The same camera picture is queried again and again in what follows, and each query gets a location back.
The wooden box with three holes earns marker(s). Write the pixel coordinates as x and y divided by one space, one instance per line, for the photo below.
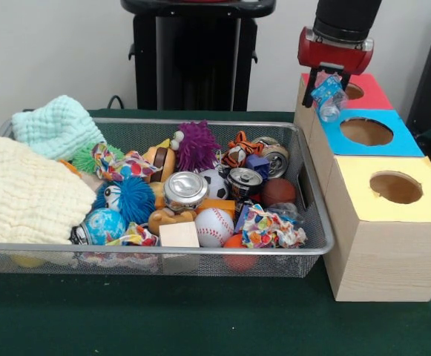
385 259

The mint green cloth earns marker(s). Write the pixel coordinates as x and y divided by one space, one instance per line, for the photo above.
52 126

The white baseball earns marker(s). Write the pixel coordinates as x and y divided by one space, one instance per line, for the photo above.
214 227

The crushed silver can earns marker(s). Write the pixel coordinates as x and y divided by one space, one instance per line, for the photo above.
185 189

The clear packet with blue label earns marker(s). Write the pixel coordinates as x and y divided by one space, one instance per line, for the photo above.
328 96

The toy hamburger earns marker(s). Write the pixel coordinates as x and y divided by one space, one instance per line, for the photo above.
163 163

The small soccer ball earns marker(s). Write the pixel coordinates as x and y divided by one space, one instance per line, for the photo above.
217 183

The purple spiky eyed toy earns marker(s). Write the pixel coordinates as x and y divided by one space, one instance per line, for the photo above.
196 148

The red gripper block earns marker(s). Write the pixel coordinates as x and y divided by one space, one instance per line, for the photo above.
334 55

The crumpled colourful paper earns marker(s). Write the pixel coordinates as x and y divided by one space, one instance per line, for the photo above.
267 226

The shallow mesh bin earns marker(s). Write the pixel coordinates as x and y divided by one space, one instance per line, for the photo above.
237 263

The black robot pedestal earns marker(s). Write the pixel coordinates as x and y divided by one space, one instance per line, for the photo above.
200 55

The blue spiky eyed toy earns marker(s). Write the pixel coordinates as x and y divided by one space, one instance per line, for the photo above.
133 202

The cream waffle cloth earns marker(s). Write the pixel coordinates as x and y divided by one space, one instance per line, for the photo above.
26 193

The black orange drink can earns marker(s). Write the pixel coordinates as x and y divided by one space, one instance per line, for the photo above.
243 181

